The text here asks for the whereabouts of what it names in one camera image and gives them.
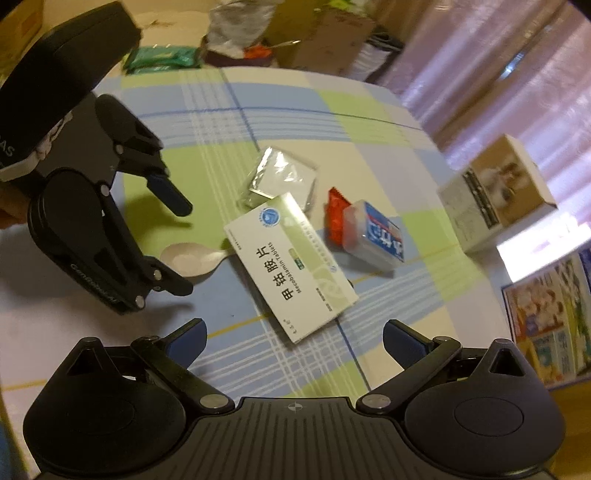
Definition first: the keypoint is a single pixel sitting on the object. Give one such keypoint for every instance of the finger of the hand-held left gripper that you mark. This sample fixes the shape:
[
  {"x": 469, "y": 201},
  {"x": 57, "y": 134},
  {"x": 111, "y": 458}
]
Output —
[
  {"x": 173, "y": 196},
  {"x": 171, "y": 279}
]

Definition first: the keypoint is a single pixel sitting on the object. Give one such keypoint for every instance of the black and white bag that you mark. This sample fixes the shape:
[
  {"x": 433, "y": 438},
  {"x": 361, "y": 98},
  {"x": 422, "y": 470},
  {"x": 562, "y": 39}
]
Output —
[{"x": 381, "y": 55}]

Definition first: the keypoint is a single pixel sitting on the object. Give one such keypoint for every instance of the green wipes pack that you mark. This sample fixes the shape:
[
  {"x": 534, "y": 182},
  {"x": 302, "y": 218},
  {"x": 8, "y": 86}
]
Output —
[{"x": 161, "y": 57}]

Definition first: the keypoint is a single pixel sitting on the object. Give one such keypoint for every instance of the white medicine box green logo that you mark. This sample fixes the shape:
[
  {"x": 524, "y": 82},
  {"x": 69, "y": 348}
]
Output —
[{"x": 295, "y": 267}]

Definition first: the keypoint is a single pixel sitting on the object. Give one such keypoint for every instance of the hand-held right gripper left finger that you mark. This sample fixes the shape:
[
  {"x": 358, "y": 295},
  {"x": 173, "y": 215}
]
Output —
[{"x": 187, "y": 341}]

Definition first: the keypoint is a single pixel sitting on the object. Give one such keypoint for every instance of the person's left hand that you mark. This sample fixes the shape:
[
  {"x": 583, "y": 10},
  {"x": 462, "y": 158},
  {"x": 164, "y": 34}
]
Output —
[{"x": 14, "y": 207}]

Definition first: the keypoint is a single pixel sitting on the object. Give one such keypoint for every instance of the white plastic spoon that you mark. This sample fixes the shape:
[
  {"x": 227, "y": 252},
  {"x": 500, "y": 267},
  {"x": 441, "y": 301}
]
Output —
[{"x": 184, "y": 258}]

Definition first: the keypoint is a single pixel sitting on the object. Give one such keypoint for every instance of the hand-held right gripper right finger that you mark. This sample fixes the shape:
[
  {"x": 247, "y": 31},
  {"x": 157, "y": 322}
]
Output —
[{"x": 404, "y": 344}]

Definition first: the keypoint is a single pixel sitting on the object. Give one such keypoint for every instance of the beige humidifier box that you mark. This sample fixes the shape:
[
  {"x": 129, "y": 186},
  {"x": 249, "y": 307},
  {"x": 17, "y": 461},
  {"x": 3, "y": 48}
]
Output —
[{"x": 489, "y": 198}]

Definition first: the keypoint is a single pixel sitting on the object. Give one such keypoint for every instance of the blue milk carton box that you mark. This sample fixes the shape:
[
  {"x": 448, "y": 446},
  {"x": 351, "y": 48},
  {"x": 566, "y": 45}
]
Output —
[{"x": 545, "y": 314}]

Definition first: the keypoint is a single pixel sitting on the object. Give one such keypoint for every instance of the silver snack bag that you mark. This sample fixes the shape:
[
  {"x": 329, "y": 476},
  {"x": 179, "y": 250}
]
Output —
[{"x": 235, "y": 27}]

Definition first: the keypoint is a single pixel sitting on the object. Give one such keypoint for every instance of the brown cardboard sheet box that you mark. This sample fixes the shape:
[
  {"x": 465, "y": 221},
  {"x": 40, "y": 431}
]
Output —
[{"x": 318, "y": 41}]

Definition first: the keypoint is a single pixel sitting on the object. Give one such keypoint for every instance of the red packet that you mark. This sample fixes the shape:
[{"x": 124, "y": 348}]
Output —
[{"x": 334, "y": 217}]

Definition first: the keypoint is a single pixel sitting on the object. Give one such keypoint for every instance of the clear floss box blue label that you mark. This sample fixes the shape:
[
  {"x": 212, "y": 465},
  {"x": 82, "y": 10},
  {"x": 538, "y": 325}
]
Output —
[{"x": 374, "y": 235}]

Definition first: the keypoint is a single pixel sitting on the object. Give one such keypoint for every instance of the pink sheer curtain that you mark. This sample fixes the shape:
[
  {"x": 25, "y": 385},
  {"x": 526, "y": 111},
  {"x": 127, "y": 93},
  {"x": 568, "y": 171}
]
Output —
[{"x": 498, "y": 69}]

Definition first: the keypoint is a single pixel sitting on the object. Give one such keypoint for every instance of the clear plastic packet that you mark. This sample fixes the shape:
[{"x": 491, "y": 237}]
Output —
[{"x": 281, "y": 175}]

